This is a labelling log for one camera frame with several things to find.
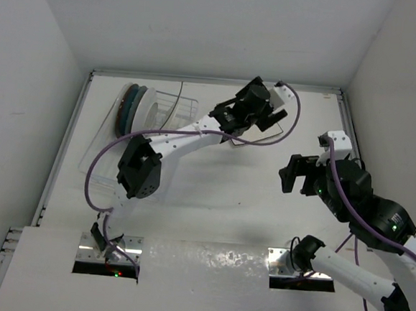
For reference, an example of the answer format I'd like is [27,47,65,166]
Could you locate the square cream plate black rim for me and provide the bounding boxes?
[229,124,284,147]

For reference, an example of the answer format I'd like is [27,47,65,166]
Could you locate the red teal floral plate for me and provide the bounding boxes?
[126,85,158,134]

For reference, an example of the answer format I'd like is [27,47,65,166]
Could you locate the blue white floral plate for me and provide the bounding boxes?
[119,84,148,136]

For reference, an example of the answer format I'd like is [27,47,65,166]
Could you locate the teal blossom plate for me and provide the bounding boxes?
[114,84,139,138]

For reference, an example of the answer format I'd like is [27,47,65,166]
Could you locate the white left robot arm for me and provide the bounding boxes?
[88,77,299,260]

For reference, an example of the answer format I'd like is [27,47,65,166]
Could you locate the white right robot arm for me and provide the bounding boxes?
[279,154,416,311]

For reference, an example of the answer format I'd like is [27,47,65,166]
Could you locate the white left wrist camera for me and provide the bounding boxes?
[269,81,294,109]

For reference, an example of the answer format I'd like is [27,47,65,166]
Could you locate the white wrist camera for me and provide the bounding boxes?
[269,81,294,109]
[316,130,353,167]

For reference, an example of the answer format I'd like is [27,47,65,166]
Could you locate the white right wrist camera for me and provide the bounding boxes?
[316,130,353,167]

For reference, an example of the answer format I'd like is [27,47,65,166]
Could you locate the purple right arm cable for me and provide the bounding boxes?
[316,143,416,311]

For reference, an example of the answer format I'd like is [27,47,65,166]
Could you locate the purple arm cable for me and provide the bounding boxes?
[77,68,304,289]
[316,143,416,311]

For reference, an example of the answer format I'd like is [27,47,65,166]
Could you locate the clear wire dish rack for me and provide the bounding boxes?
[75,79,202,202]

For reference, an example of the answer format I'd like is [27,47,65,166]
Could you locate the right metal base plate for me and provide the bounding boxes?
[267,247,332,281]

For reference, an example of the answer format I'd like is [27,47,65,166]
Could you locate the metal base plate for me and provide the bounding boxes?
[267,247,332,281]
[75,232,143,265]

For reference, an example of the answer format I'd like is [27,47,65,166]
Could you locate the aluminium table frame rail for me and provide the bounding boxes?
[0,60,379,311]

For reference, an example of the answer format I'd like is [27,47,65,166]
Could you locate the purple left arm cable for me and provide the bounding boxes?
[77,68,304,289]

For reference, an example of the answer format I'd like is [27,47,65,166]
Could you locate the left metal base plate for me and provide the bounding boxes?
[75,232,143,265]

